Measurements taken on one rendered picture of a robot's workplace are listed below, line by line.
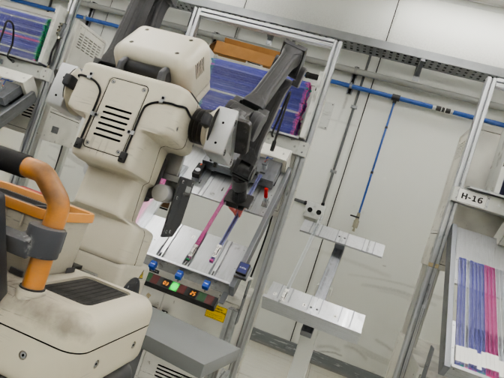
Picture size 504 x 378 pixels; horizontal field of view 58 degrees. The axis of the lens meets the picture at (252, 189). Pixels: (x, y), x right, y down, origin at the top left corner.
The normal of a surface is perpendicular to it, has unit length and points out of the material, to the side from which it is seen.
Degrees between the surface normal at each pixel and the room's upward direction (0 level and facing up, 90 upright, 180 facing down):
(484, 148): 90
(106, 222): 82
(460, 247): 44
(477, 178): 90
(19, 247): 115
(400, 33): 90
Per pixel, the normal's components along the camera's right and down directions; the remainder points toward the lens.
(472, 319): 0.09, -0.74
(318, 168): -0.19, -0.08
